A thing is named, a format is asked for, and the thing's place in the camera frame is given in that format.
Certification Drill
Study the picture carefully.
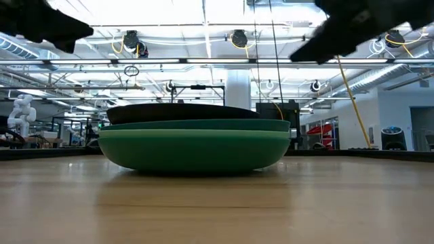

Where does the black hanging cable with coil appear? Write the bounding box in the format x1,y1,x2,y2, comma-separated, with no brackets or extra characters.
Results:
269,0,285,104

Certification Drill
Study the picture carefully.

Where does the black air purifier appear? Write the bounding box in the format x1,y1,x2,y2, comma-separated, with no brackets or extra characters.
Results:
380,125,408,151

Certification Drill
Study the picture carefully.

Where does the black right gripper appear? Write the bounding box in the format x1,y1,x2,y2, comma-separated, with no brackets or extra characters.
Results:
290,0,434,65

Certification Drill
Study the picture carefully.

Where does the red shelf cart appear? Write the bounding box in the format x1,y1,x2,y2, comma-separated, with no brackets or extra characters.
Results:
306,123,335,147

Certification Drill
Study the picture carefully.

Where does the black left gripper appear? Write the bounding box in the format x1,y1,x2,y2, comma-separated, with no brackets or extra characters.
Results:
0,0,94,54

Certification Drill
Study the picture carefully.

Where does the black plastic plate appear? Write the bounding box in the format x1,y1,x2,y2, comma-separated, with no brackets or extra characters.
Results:
106,102,262,125

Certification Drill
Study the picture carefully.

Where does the black gantry frame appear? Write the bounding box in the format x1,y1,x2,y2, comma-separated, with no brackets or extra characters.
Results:
170,84,226,106

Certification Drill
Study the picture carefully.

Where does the white round column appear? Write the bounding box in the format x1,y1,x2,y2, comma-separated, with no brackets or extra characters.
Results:
225,69,252,111

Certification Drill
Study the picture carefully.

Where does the black perforated computer case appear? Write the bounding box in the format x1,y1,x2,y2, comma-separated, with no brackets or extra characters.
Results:
255,100,301,150

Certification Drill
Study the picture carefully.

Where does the large light green plate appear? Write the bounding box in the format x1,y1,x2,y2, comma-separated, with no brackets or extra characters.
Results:
98,129,291,139

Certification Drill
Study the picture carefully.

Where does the yellow hanging cable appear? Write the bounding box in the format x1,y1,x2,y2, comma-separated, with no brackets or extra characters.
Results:
334,55,371,149

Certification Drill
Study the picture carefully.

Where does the large dark green plate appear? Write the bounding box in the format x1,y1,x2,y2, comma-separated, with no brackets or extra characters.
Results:
97,134,292,173
100,118,292,133

